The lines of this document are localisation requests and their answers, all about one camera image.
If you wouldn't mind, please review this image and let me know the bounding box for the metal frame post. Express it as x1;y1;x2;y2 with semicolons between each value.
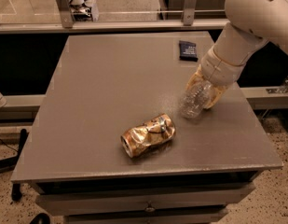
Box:
182;0;197;26
56;0;74;28

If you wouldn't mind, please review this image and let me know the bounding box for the metal frame post left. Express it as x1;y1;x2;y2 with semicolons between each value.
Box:
56;0;74;28

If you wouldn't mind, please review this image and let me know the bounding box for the metal bracket on ledge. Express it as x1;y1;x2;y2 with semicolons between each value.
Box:
267;77;288;94

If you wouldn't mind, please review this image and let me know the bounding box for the horizontal metal rail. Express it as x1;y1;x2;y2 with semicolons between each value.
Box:
0;19;228;35

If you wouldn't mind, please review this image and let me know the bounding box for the grey cabinet drawer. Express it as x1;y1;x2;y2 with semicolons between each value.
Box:
36;182;255;216

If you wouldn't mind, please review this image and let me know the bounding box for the metal drawer lock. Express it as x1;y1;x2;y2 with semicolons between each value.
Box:
145;204;156;213

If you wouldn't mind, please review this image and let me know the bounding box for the metal frame post right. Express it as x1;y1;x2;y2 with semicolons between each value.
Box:
182;0;197;26

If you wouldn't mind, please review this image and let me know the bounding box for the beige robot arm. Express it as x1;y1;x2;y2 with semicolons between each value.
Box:
182;0;288;113

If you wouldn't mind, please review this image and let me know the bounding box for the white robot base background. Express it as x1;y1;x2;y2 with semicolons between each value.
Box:
68;0;99;21

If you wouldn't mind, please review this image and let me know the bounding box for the crushed orange soda can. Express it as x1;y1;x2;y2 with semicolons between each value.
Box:
121;114;176;158

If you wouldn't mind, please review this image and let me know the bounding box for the dark blue snack packet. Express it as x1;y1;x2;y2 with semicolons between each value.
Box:
179;41;198;62

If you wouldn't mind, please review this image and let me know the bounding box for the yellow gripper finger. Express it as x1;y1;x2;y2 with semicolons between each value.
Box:
185;65;204;91
204;85;228;109

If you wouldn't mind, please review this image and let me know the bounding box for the clear plastic water bottle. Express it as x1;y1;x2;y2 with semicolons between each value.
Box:
180;80;212;119

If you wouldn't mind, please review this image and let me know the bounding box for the black chair leg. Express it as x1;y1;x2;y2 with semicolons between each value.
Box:
0;128;30;203

